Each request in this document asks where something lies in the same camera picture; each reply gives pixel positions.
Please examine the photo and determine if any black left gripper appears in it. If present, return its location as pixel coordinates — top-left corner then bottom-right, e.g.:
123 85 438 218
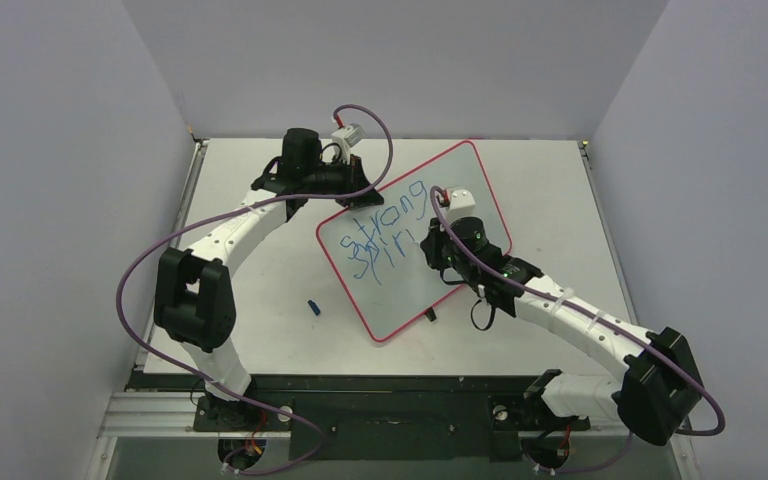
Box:
305 154 384 209

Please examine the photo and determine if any pink framed whiteboard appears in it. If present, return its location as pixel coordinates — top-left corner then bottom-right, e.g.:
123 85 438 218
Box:
316 140 512 342

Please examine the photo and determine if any blue marker cap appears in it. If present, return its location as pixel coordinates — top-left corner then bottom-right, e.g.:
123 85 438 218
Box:
307 300 321 316

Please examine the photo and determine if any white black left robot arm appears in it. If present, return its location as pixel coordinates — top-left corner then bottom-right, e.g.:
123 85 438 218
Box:
154 124 383 430

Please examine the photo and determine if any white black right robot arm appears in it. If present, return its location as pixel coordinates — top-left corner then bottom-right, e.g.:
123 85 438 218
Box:
420 217 704 446

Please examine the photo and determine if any black left whiteboard foot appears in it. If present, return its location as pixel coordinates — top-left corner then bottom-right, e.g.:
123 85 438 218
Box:
424 307 437 323

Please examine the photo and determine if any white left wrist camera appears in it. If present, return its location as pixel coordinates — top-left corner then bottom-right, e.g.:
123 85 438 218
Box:
331 124 366 164

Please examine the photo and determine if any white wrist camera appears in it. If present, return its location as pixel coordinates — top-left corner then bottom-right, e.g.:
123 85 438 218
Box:
436 187 476 224
331 124 366 164

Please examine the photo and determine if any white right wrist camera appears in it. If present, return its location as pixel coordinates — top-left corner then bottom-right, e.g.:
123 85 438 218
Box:
436 187 476 224

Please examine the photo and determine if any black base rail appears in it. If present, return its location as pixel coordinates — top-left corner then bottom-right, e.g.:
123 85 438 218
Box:
125 370 657 463

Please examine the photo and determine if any aluminium frame rail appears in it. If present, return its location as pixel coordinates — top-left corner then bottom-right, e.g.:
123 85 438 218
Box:
95 390 695 439

